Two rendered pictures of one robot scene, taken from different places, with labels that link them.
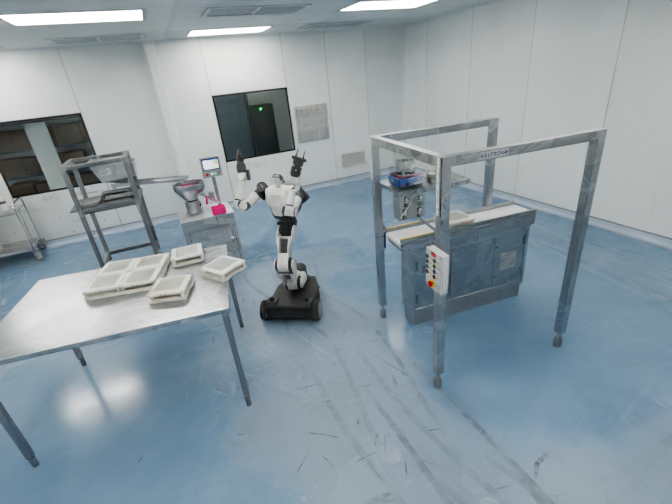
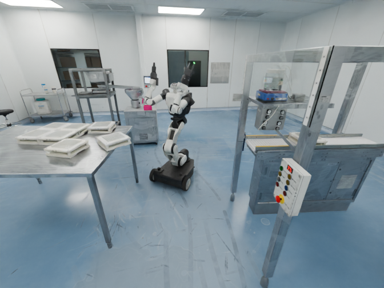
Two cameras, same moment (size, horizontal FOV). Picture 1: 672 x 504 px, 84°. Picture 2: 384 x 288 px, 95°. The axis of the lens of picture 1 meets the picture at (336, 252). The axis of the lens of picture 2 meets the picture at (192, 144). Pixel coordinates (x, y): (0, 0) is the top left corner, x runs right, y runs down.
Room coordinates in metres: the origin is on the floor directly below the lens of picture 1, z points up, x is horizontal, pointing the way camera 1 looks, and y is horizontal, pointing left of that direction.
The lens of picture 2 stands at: (1.12, -0.24, 1.63)
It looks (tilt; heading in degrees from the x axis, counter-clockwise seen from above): 25 degrees down; 12
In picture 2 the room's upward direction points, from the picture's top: straight up
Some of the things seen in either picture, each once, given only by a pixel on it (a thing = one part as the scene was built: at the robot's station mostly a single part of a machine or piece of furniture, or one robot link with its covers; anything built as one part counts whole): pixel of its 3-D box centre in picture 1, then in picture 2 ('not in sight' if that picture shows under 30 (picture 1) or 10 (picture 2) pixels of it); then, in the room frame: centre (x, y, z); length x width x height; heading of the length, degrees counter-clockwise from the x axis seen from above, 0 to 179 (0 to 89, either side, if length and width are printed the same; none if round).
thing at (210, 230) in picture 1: (212, 239); (143, 124); (4.53, 1.58, 0.38); 0.63 x 0.57 x 0.76; 112
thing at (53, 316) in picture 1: (123, 294); (44, 144); (2.41, 1.57, 0.86); 1.50 x 1.10 x 0.04; 103
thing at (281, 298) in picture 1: (295, 289); (177, 165); (3.36, 0.46, 0.19); 0.64 x 0.52 x 0.33; 169
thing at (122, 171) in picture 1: (140, 214); (109, 104); (4.73, 2.48, 0.75); 1.43 x 1.06 x 1.50; 112
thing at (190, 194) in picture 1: (197, 196); (138, 98); (4.56, 1.64, 0.95); 0.49 x 0.36 x 0.37; 112
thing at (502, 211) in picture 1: (462, 224); (312, 144); (3.01, -1.13, 0.86); 1.35 x 0.25 x 0.05; 105
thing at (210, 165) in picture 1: (214, 181); (150, 91); (4.74, 1.44, 1.07); 0.23 x 0.10 x 0.62; 112
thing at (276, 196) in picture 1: (284, 199); (179, 103); (3.43, 0.43, 1.14); 0.34 x 0.30 x 0.36; 56
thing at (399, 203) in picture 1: (409, 204); (270, 117); (2.74, -0.60, 1.20); 0.22 x 0.11 x 0.20; 105
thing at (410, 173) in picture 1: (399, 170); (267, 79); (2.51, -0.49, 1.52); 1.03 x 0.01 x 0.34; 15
